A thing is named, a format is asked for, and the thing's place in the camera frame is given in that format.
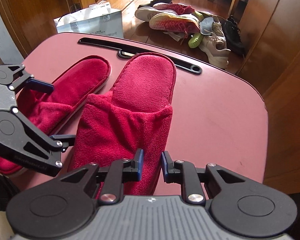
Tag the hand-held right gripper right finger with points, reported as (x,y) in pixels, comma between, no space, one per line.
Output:
(164,166)

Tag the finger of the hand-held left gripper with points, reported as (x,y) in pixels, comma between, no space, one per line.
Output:
(42,87)
(65,140)

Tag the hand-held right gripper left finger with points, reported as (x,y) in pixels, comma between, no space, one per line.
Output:
(140,163)

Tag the red slipper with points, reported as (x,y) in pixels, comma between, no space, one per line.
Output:
(130,120)
(72,85)

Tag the wooden shoe cabinet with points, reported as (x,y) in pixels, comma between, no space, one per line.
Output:
(285,80)

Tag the pile of shoes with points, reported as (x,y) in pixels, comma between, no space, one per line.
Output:
(175,22)

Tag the pink folding table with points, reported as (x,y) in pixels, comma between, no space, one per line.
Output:
(215,110)

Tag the person's leg in grey pants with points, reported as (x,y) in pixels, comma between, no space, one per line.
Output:
(2,192)

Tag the white paper shopping bag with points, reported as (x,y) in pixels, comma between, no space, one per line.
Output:
(95,22)

